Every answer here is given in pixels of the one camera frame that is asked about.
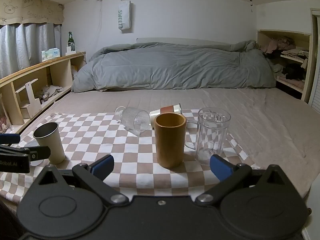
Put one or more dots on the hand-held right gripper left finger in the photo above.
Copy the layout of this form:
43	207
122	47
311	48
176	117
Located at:
103	167

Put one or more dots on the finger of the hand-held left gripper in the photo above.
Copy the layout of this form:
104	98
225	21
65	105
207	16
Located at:
10	138
40	152

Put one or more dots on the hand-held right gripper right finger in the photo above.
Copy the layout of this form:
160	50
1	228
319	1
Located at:
221	167

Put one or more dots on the steel cup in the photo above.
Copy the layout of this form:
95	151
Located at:
53	142

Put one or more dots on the ribbed clear glass mug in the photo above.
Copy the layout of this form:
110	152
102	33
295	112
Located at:
136	121

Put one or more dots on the white and brown cup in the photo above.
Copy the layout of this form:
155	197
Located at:
170	109

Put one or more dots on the brown bamboo cup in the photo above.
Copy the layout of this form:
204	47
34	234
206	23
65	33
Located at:
170	145

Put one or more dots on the brown white checkered cloth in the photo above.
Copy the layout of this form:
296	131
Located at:
120	152

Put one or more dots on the tall clear glass mug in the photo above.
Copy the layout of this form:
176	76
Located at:
211	137

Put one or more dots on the small wooden stand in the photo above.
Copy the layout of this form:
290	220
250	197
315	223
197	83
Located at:
31	97

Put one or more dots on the crumpled beige cloth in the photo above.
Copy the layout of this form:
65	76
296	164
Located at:
51	91

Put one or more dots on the long wooden bedside shelf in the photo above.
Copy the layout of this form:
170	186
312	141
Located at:
60	73

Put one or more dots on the tissue box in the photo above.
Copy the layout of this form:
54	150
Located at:
50	54

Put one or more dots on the grey curtain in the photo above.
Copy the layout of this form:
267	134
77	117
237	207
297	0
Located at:
30	45

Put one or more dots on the white charger box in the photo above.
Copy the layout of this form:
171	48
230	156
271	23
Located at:
70	51

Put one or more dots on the grey duvet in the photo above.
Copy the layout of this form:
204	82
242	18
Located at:
172	67

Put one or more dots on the green glass bottle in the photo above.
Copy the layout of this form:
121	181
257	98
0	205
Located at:
70	40

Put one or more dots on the dark clothes pile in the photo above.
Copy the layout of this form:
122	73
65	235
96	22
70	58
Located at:
293	71

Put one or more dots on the white louvred door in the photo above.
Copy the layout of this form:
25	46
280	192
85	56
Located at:
315	80

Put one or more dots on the brown paper banner with drawings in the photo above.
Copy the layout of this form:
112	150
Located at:
30	8

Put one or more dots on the pink clothes pile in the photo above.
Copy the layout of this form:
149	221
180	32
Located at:
277	44

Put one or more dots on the folded beige clothes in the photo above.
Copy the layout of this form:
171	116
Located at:
295	52

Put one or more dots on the tall wooden clothes shelf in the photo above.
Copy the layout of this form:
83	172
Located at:
300	40

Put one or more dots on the white hanging bag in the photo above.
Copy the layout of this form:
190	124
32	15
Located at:
124	15

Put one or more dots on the black wall clip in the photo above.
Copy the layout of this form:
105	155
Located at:
251	1

